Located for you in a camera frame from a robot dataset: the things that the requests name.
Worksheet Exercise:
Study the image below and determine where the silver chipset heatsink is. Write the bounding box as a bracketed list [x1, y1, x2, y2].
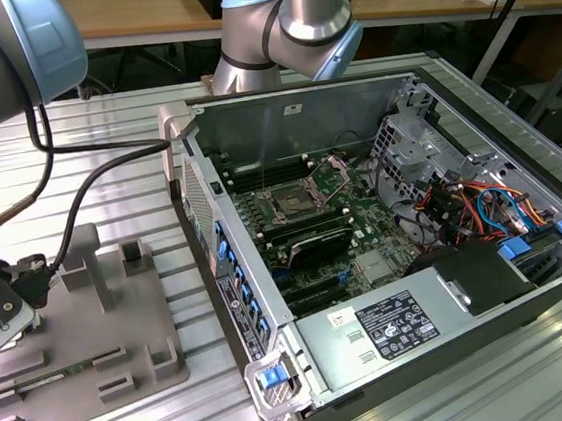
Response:
[353, 248, 396, 288]

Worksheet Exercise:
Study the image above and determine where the green motherboard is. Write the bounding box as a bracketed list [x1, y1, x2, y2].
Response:
[225, 141, 426, 326]

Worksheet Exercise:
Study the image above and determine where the black camera cable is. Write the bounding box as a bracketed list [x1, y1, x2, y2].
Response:
[0, 89, 188, 311]

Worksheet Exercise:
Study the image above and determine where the black plastic shroud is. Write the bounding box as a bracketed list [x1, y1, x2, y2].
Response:
[404, 236, 542, 323]

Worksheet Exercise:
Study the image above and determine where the green RAM stick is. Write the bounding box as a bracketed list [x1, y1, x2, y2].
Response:
[14, 358, 98, 394]

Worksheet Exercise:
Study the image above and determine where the grey parts rack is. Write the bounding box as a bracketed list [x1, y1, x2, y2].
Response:
[0, 214, 197, 421]

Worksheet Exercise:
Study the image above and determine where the orange wire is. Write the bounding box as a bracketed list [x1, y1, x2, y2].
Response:
[451, 172, 554, 248]

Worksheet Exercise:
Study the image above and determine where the open grey PC case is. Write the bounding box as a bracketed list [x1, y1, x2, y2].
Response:
[155, 50, 562, 421]

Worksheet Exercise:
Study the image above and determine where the black graphics card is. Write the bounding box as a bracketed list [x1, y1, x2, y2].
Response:
[282, 225, 357, 272]

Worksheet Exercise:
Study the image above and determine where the blue disk carrier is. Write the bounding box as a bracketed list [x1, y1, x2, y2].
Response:
[497, 237, 533, 265]

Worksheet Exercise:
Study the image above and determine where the silver power supply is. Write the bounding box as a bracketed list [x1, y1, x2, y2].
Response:
[288, 256, 548, 395]

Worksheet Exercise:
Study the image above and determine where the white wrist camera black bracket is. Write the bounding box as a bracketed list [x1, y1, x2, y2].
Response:
[0, 269, 43, 356]

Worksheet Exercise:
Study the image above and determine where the braided brown cable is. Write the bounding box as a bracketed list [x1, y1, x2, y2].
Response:
[0, 103, 62, 232]

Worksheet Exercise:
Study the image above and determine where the CPU socket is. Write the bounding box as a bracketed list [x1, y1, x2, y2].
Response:
[256, 178, 323, 227]

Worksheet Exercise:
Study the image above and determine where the metal socket cover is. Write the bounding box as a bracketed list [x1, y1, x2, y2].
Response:
[303, 151, 357, 205]

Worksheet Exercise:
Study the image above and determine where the wooden desk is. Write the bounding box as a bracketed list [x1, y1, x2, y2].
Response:
[57, 0, 562, 68]

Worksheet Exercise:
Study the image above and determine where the silver perforated drive cage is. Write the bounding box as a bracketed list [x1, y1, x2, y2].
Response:
[366, 106, 466, 202]

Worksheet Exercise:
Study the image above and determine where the black RAM slot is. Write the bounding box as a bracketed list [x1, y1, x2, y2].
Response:
[224, 155, 309, 177]
[228, 162, 310, 187]
[259, 213, 356, 243]
[255, 205, 353, 234]

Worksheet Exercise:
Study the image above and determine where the blue wire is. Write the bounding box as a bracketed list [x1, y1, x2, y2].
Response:
[474, 183, 539, 239]

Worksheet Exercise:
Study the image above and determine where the black expansion slot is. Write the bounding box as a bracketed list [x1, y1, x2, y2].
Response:
[288, 287, 354, 317]
[281, 274, 347, 303]

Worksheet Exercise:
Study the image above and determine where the blue case latch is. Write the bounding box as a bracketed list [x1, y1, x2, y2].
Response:
[256, 365, 288, 391]

